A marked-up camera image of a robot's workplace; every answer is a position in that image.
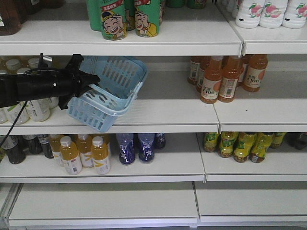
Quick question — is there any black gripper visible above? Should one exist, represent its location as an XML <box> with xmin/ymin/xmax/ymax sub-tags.
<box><xmin>49</xmin><ymin>54</ymin><xmax>100</xmax><ymax>110</ymax></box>

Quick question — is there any light blue plastic basket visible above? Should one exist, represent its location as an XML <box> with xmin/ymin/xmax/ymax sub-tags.
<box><xmin>67</xmin><ymin>56</ymin><xmax>147</xmax><ymax>133</ymax></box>

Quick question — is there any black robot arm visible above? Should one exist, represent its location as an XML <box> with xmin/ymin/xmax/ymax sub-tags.
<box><xmin>0</xmin><ymin>54</ymin><xmax>100</xmax><ymax>110</ymax></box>

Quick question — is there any orange drink bottle white label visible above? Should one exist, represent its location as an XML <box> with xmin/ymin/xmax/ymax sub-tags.
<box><xmin>60</xmin><ymin>136</ymin><xmax>82</xmax><ymax>175</ymax></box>
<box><xmin>76</xmin><ymin>134</ymin><xmax>94</xmax><ymax>168</ymax></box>
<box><xmin>49</xmin><ymin>134</ymin><xmax>64</xmax><ymax>166</ymax></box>
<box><xmin>91</xmin><ymin>136</ymin><xmax>111</xmax><ymax>175</ymax></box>

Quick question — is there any green cartoon drink can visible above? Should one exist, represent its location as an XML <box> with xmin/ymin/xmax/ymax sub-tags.
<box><xmin>134</xmin><ymin>0</ymin><xmax>160</xmax><ymax>37</ymax></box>
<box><xmin>98</xmin><ymin>0</ymin><xmax>127</xmax><ymax>41</ymax></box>

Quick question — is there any blue sports drink bottle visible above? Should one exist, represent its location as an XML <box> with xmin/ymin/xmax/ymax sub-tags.
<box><xmin>153</xmin><ymin>133</ymin><xmax>166</xmax><ymax>150</ymax></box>
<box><xmin>116</xmin><ymin>133</ymin><xmax>135</xmax><ymax>165</ymax></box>
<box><xmin>138</xmin><ymin>133</ymin><xmax>155</xmax><ymax>163</ymax></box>

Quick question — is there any orange C100 juice bottle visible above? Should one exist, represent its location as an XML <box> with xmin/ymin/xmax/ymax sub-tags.
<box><xmin>200</xmin><ymin>56</ymin><xmax>224</xmax><ymax>104</ymax></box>
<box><xmin>188</xmin><ymin>56</ymin><xmax>201</xmax><ymax>85</ymax></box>
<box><xmin>217</xmin><ymin>56</ymin><xmax>242</xmax><ymax>103</ymax></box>
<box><xmin>243</xmin><ymin>54</ymin><xmax>268</xmax><ymax>92</ymax></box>

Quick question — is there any yellow lemon tea bottle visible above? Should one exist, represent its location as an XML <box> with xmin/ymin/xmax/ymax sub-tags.
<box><xmin>270</xmin><ymin>132</ymin><xmax>287</xmax><ymax>149</ymax></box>
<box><xmin>218</xmin><ymin>132</ymin><xmax>239</xmax><ymax>158</ymax></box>
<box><xmin>203</xmin><ymin>132</ymin><xmax>220</xmax><ymax>152</ymax></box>
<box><xmin>233</xmin><ymin>132</ymin><xmax>257</xmax><ymax>163</ymax></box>
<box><xmin>249</xmin><ymin>132</ymin><xmax>274</xmax><ymax>163</ymax></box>

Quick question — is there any white peach drink bottle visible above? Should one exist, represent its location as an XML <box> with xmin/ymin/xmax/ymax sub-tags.
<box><xmin>236</xmin><ymin>0</ymin><xmax>265</xmax><ymax>29</ymax></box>
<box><xmin>282</xmin><ymin>0</ymin><xmax>307</xmax><ymax>29</ymax></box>
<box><xmin>259</xmin><ymin>0</ymin><xmax>288</xmax><ymax>29</ymax></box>

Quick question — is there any cola bottle red label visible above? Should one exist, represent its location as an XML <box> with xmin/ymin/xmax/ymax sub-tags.
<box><xmin>287</xmin><ymin>132</ymin><xmax>307</xmax><ymax>150</ymax></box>

